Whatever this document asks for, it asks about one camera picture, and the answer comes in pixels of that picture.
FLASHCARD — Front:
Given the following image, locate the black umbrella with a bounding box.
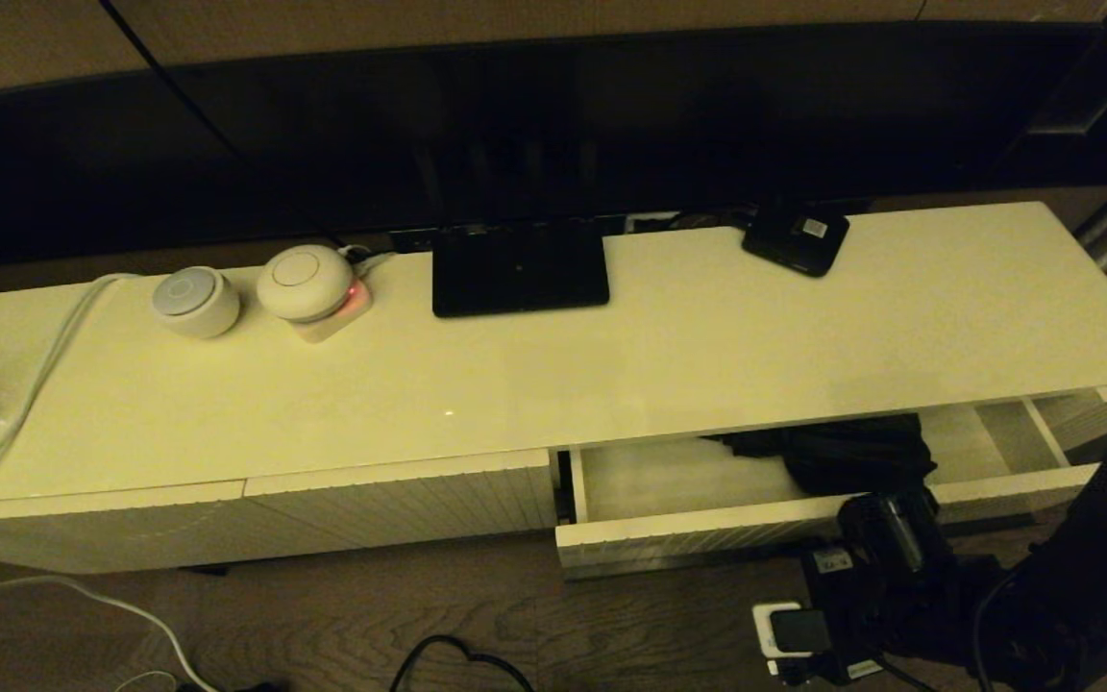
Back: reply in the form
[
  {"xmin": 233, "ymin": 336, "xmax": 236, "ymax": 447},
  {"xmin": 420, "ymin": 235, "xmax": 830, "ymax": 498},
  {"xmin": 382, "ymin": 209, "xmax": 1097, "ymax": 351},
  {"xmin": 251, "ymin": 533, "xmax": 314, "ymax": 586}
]
[{"xmin": 702, "ymin": 413, "xmax": 939, "ymax": 499}]

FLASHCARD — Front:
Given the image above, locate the white pull-out drawer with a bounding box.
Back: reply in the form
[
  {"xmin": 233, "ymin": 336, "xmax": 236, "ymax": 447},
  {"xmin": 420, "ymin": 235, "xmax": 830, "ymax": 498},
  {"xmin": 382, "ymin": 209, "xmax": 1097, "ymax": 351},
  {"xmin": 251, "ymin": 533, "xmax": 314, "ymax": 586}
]
[{"xmin": 553, "ymin": 399, "xmax": 1104, "ymax": 580}]

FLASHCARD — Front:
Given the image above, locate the black set-top box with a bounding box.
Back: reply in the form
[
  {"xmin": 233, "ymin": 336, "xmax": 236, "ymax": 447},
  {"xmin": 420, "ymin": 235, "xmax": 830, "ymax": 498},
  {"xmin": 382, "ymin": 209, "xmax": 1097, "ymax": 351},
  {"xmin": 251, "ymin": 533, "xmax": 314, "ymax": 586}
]
[{"xmin": 742, "ymin": 204, "xmax": 850, "ymax": 278}]

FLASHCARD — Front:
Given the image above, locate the black flat television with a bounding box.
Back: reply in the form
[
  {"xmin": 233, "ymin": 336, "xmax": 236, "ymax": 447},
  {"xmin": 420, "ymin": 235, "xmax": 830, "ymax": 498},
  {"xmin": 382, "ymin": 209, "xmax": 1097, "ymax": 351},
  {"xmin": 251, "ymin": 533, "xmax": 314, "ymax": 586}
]
[{"xmin": 0, "ymin": 24, "xmax": 1107, "ymax": 270}]

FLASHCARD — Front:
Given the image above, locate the white power strip red light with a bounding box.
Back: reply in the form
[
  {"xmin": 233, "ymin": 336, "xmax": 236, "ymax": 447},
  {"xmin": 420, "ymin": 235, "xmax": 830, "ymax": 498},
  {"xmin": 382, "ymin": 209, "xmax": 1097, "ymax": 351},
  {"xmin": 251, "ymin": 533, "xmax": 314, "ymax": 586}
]
[{"xmin": 289, "ymin": 279, "xmax": 374, "ymax": 344}]

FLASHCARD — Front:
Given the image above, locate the white dome-shaped device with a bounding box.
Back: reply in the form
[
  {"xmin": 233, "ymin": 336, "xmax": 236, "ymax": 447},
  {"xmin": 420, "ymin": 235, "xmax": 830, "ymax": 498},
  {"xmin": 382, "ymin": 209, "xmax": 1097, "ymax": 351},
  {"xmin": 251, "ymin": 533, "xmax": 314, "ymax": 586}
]
[{"xmin": 256, "ymin": 244, "xmax": 356, "ymax": 324}]

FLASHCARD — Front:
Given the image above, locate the white speaker with grey top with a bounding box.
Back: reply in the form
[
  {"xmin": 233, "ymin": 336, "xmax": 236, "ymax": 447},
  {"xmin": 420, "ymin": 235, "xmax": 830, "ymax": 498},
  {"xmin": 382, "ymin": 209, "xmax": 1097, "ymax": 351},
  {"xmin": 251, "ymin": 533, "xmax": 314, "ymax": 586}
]
[{"xmin": 151, "ymin": 266, "xmax": 241, "ymax": 339}]

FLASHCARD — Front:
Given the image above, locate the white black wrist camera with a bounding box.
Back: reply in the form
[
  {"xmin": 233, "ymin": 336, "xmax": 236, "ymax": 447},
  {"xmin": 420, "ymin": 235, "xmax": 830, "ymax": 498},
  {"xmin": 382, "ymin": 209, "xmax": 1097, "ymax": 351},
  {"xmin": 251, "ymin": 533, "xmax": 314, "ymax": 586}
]
[{"xmin": 753, "ymin": 602, "xmax": 833, "ymax": 680}]

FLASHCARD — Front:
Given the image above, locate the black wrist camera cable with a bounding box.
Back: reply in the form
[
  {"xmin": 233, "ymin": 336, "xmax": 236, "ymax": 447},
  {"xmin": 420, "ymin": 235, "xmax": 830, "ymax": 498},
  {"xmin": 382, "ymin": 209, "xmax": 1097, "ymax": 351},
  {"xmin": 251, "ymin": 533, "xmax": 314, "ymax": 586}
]
[{"xmin": 875, "ymin": 567, "xmax": 1025, "ymax": 692}]

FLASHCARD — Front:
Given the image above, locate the black floor cable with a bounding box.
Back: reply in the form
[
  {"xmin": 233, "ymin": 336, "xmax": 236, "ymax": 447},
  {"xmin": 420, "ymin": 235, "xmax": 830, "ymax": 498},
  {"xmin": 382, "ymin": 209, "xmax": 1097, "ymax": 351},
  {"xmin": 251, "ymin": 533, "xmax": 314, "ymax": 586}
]
[{"xmin": 390, "ymin": 634, "xmax": 535, "ymax": 692}]

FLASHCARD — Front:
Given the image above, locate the black television base plate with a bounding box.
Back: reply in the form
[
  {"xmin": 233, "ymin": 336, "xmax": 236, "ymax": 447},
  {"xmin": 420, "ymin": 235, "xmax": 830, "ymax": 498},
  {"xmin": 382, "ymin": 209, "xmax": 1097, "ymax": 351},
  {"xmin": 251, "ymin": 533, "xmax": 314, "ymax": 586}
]
[{"xmin": 431, "ymin": 219, "xmax": 610, "ymax": 319}]

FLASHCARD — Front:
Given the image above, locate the white power cable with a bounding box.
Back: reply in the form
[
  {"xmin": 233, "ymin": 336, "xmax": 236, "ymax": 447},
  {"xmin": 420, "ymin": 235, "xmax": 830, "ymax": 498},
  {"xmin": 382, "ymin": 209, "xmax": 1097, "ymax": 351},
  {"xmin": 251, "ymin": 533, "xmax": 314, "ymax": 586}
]
[{"xmin": 0, "ymin": 273, "xmax": 218, "ymax": 692}]

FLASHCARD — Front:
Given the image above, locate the thin black wall cable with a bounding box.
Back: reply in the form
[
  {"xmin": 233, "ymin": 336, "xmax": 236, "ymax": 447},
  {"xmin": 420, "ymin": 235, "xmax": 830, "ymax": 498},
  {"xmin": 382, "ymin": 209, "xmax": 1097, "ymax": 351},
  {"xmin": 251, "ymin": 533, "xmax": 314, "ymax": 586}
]
[{"xmin": 100, "ymin": 0, "xmax": 345, "ymax": 243}]

